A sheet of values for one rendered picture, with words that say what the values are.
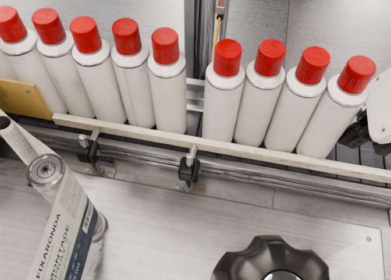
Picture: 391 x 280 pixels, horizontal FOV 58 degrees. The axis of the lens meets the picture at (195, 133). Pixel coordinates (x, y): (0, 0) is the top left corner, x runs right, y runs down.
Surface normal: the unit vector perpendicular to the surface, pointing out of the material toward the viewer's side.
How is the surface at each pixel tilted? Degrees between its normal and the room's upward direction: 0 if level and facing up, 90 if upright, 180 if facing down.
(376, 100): 68
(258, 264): 12
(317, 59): 2
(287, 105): 90
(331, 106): 90
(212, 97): 90
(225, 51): 2
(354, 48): 0
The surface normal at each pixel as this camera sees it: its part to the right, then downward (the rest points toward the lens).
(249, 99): -0.65, 0.64
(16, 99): -0.19, 0.83
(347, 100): -0.25, 0.18
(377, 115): -0.92, -0.32
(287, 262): 0.10, -0.68
